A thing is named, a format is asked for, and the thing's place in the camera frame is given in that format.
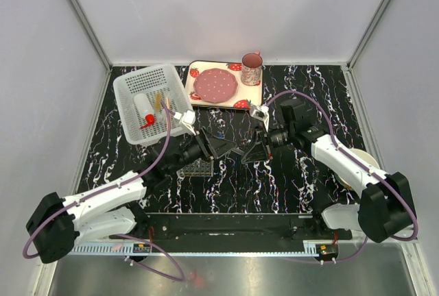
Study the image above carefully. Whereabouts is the pink floral mug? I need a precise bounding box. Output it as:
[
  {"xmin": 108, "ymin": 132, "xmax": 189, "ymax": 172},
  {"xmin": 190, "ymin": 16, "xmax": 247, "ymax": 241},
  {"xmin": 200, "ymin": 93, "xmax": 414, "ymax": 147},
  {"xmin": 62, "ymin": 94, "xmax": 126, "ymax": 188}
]
[{"xmin": 241, "ymin": 51, "xmax": 263, "ymax": 86}]

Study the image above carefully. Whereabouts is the white plastic mesh basket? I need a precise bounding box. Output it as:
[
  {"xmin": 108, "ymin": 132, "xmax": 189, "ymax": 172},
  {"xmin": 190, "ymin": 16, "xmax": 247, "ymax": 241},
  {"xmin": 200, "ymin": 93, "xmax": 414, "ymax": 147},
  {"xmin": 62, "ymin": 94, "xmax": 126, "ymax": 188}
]
[{"xmin": 113, "ymin": 64, "xmax": 193, "ymax": 147}]

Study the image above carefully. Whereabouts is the brown test tube brush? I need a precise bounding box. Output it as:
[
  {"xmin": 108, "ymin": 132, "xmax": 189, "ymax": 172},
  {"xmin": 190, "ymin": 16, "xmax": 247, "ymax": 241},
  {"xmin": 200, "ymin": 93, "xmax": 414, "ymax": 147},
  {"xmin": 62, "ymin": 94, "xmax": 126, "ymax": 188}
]
[{"xmin": 154, "ymin": 93, "xmax": 163, "ymax": 112}]

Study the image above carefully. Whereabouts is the pink polka dot plate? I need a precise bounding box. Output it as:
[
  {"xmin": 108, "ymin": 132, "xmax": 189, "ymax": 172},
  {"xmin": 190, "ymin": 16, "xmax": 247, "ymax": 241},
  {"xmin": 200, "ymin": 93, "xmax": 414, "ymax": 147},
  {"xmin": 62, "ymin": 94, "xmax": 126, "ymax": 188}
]
[{"xmin": 193, "ymin": 68, "xmax": 239, "ymax": 104}]

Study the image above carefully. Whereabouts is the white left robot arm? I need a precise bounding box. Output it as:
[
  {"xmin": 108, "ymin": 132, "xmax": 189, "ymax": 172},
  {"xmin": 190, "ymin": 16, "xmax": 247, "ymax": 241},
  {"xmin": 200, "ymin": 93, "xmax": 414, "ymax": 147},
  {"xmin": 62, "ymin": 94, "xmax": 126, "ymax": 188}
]
[{"xmin": 23, "ymin": 129, "xmax": 235, "ymax": 264}]

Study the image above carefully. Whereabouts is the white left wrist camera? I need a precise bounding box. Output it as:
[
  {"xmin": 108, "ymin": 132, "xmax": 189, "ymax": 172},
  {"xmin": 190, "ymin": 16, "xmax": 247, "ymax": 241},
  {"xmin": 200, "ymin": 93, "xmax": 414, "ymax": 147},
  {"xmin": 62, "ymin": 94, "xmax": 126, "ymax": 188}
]
[{"xmin": 174, "ymin": 110, "xmax": 196, "ymax": 135}]

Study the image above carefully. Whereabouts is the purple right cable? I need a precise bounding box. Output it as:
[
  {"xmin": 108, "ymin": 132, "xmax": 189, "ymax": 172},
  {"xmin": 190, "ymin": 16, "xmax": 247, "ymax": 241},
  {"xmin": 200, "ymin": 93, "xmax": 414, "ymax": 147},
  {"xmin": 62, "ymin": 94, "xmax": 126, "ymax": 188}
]
[{"xmin": 265, "ymin": 90, "xmax": 419, "ymax": 264}]

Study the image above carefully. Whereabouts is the clear test tube rack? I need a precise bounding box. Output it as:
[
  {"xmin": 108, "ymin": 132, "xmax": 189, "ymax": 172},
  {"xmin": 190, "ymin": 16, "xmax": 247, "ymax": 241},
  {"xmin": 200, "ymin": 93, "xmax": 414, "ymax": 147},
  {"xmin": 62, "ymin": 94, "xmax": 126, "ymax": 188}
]
[{"xmin": 177, "ymin": 159, "xmax": 213, "ymax": 177}]

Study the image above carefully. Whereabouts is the strawberry pattern tray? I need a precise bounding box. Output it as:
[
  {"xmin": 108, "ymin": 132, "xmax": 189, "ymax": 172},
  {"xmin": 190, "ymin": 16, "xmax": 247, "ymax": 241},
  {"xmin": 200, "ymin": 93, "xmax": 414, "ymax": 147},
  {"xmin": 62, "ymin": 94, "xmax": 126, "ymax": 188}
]
[{"xmin": 185, "ymin": 60, "xmax": 263, "ymax": 110}]

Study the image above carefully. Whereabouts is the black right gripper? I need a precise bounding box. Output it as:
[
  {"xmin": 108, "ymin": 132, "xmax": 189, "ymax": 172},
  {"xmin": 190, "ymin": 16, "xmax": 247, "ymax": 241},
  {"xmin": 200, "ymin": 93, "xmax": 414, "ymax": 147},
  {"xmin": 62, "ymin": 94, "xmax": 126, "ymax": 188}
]
[{"xmin": 241, "ymin": 122, "xmax": 295, "ymax": 164}]

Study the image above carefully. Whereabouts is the white ceramic bowl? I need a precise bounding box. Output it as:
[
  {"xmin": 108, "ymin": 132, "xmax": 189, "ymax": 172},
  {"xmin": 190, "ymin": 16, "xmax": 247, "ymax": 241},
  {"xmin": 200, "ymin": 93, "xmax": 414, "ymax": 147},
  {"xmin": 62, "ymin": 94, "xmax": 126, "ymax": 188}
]
[{"xmin": 335, "ymin": 149, "xmax": 381, "ymax": 189}]

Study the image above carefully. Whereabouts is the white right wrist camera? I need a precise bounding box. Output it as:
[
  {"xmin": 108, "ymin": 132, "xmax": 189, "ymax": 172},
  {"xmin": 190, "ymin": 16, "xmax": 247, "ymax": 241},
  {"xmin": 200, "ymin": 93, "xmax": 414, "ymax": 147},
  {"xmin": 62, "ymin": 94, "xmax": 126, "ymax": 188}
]
[{"xmin": 250, "ymin": 104, "xmax": 270, "ymax": 131}]

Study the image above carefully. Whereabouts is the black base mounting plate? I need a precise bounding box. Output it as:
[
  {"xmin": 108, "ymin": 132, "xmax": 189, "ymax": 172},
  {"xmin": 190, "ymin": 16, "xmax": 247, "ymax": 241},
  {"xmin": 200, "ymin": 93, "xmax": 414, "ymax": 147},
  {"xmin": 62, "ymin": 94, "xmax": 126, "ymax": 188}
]
[{"xmin": 133, "ymin": 213, "xmax": 353, "ymax": 241}]

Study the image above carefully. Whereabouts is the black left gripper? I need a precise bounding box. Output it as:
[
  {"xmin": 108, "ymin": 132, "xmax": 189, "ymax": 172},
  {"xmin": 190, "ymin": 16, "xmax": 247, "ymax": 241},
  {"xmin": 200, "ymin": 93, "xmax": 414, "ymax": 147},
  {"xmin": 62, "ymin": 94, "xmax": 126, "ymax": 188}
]
[{"xmin": 167, "ymin": 127, "xmax": 237, "ymax": 175}]

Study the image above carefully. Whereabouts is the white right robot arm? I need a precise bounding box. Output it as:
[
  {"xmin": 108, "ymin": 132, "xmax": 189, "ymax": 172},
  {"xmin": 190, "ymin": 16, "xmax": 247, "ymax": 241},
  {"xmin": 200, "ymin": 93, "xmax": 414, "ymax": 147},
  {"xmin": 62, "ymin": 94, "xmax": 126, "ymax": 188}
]
[{"xmin": 241, "ymin": 99, "xmax": 416, "ymax": 243}]

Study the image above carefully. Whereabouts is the white red-capped wash bottle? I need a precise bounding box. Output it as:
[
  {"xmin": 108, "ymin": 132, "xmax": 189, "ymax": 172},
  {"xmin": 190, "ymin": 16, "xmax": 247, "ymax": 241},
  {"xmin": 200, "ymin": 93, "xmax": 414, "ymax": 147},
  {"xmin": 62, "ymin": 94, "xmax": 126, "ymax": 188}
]
[{"xmin": 134, "ymin": 93, "xmax": 156, "ymax": 130}]

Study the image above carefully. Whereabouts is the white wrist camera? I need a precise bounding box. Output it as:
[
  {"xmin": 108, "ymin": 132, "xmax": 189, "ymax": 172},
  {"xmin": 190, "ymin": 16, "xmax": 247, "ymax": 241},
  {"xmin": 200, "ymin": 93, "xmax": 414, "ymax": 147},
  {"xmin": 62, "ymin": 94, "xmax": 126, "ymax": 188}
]
[
  {"xmin": 174, "ymin": 110, "xmax": 196, "ymax": 135},
  {"xmin": 250, "ymin": 104, "xmax": 270, "ymax": 131}
]

